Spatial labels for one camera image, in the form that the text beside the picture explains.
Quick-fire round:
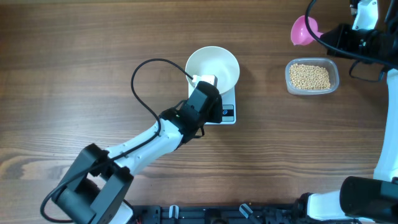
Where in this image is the pink plastic measuring scoop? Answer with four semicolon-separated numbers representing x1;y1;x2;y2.
290;16;323;45

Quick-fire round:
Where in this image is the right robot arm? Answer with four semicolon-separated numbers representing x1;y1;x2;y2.
297;68;397;223

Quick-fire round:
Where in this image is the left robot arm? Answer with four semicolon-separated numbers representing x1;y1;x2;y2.
51;81;222;223

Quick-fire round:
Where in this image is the white digital kitchen scale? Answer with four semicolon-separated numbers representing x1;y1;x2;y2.
182;82;236;127

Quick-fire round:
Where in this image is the white bowl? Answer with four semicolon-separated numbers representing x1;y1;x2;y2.
185;46;240;95

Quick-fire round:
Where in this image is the clear plastic container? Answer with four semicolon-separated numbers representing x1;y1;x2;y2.
285;58;340;95

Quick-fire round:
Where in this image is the soybeans pile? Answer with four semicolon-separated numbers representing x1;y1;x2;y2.
289;63;331;90

